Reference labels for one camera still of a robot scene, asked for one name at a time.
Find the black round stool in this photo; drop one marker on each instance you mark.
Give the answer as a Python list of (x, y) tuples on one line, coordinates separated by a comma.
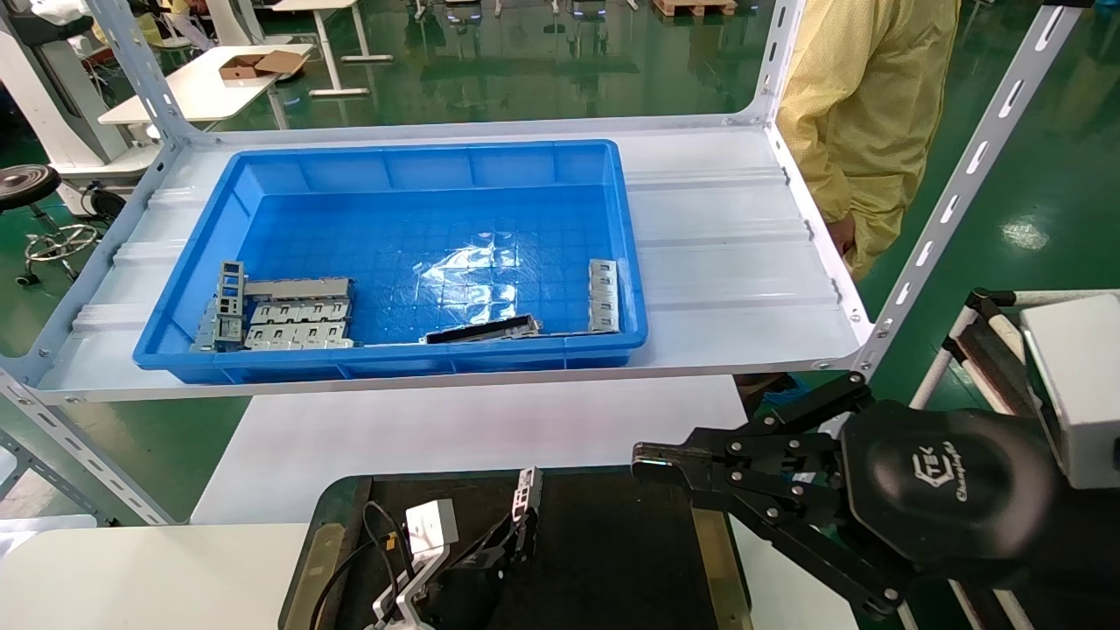
[(22, 184)]

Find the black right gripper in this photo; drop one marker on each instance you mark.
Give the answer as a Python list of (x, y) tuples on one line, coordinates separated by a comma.
[(954, 490)]

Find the white desk with T feet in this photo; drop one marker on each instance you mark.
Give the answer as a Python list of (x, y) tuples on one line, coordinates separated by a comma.
[(325, 44)]

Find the white metal shelf rack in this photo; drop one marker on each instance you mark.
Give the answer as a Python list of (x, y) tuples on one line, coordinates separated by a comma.
[(726, 262)]

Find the wooden pallet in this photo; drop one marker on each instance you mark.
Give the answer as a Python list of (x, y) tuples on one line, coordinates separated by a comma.
[(691, 7)]

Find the person with blue shoe covers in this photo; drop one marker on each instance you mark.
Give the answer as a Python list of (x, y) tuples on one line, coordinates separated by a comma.
[(875, 105)]

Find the white table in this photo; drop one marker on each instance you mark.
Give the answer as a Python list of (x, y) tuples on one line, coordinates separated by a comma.
[(201, 92)]

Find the grey leaning metal bracket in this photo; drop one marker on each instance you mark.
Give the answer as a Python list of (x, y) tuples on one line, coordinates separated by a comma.
[(206, 332)]

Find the open cardboard box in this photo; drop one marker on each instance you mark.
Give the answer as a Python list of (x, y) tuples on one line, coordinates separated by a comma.
[(280, 61)]

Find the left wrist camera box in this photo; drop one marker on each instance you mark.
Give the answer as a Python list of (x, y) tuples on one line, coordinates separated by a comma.
[(433, 525)]

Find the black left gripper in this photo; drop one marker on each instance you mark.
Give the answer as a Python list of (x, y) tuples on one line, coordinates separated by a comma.
[(472, 604)]

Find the silver perforated metal part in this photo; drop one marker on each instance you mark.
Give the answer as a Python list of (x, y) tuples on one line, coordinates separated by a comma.
[(528, 499)]

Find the black container with green rim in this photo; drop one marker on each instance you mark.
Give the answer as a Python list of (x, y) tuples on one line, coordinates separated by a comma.
[(612, 560)]

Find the silver slotted metal strip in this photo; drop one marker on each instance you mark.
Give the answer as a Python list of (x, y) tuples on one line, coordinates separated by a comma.
[(604, 297)]

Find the grey flat metal plate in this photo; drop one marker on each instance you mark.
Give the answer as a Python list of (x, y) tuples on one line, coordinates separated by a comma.
[(297, 336), (297, 311), (297, 288)]

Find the dark narrow metal bar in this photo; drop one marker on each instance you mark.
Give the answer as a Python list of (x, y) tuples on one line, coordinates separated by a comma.
[(486, 331)]

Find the blue plastic bin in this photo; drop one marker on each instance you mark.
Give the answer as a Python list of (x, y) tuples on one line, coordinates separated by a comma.
[(394, 219)]

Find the white tube frame cart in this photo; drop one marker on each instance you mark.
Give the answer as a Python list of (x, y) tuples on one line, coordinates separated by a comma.
[(1067, 291)]

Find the grey upright metal bracket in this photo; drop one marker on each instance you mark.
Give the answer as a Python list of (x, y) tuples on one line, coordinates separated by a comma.
[(230, 302)]

